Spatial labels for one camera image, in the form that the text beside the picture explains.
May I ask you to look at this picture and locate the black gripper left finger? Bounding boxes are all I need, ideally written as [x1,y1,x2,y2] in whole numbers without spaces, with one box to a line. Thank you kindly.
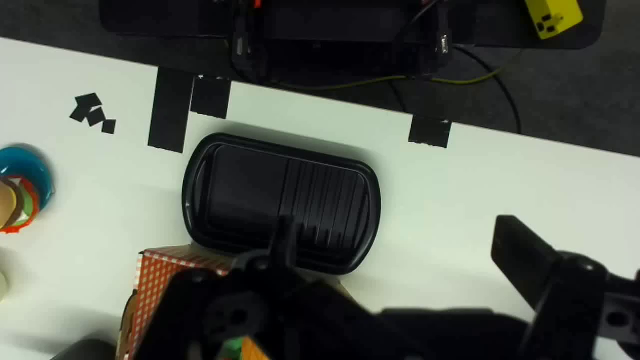
[131,214,375,360]

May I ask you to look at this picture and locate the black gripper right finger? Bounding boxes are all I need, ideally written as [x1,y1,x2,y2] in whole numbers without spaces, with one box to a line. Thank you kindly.
[490,214,640,360]

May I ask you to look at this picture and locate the black plastic tray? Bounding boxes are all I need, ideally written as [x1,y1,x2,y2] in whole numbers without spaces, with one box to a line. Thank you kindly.
[179,132,382,277]

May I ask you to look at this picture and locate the long black tape strip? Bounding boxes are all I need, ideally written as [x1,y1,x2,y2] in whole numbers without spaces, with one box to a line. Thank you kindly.
[145,67,196,154]

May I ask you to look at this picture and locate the short black tape strip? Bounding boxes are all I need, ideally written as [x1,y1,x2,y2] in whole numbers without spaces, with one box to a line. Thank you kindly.
[189,74,234,120]
[408,112,453,151]

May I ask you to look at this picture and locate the blue round plastic toy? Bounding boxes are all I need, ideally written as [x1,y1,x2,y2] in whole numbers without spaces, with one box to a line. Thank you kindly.
[0,143,55,208]

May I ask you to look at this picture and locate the small black tape scraps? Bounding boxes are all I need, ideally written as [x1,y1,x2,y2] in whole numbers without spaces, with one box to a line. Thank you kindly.
[68,91,118,136]

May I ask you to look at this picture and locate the yellow black tool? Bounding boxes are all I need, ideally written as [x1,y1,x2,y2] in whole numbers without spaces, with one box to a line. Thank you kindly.
[524,0,585,43]

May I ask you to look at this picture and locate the black stand base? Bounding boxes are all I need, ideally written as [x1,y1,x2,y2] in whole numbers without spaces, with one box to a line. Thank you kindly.
[97,0,607,86]

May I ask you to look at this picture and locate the thin black cable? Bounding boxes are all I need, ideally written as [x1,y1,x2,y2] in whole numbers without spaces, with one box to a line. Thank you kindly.
[390,45,524,136]

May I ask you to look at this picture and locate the yellow green cable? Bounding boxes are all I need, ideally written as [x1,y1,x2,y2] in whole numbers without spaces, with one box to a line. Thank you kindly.
[277,64,505,92]

